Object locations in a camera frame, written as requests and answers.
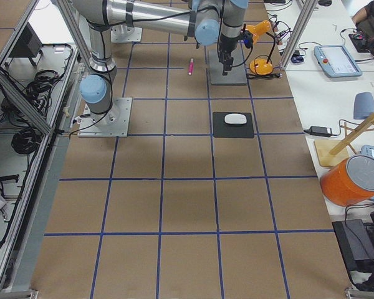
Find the orange cylindrical container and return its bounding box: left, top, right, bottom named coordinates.
left=320, top=154, right=374, bottom=206

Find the pink marker pen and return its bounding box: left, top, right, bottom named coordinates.
left=188, top=58, right=194, bottom=75

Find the black power adapter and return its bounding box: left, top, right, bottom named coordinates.
left=308, top=126, right=332, bottom=137

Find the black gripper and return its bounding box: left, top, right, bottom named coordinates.
left=219, top=29, right=254, bottom=75

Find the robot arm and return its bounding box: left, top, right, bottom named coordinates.
left=72, top=1, right=255, bottom=117

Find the orange desk lamp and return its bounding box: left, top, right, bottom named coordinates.
left=242, top=20, right=276, bottom=77

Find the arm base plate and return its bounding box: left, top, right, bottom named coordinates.
left=111, top=25, right=143, bottom=44
left=77, top=97, right=133, bottom=138

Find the wooden stand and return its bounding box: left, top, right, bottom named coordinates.
left=314, top=112, right=374, bottom=168

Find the black mousepad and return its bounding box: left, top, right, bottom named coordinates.
left=212, top=112, right=254, bottom=138

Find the aluminium frame post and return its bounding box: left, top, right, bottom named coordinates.
left=279, top=0, right=317, bottom=70

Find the white computer mouse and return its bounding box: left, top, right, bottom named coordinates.
left=224, top=113, right=247, bottom=125

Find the grey closed laptop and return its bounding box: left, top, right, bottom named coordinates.
left=208, top=49, right=247, bottom=85

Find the black lamp power cable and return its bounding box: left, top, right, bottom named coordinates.
left=246, top=72, right=283, bottom=80

